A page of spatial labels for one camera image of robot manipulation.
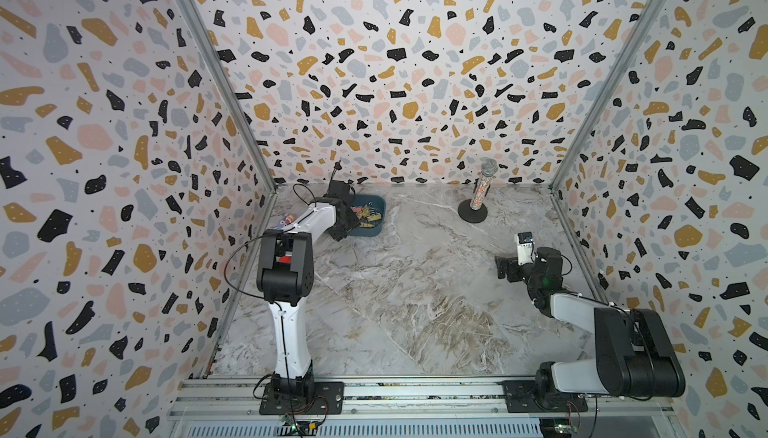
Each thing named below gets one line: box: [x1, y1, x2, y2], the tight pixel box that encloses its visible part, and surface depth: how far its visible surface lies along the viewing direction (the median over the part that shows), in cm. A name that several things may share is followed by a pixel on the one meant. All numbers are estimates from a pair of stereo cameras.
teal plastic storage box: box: [347, 194, 386, 237], surface depth 112 cm
